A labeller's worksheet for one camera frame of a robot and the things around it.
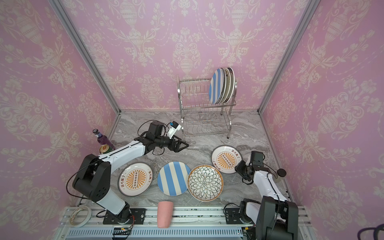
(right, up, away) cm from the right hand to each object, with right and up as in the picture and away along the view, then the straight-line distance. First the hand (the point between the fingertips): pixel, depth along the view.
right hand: (238, 167), depth 89 cm
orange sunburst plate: (-7, +4, +6) cm, 10 cm away
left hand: (-32, +15, -5) cm, 36 cm away
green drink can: (-79, +12, -1) cm, 80 cm away
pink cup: (-40, -17, -18) cm, 47 cm away
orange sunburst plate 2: (-61, -6, -3) cm, 61 cm away
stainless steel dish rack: (-23, +32, +28) cm, 48 cm away
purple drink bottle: (-81, +17, -1) cm, 82 cm away
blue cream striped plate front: (-39, -6, -3) cm, 40 cm away
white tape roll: (-86, -18, -14) cm, 89 cm away
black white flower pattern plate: (-20, -7, -5) cm, 22 cm away
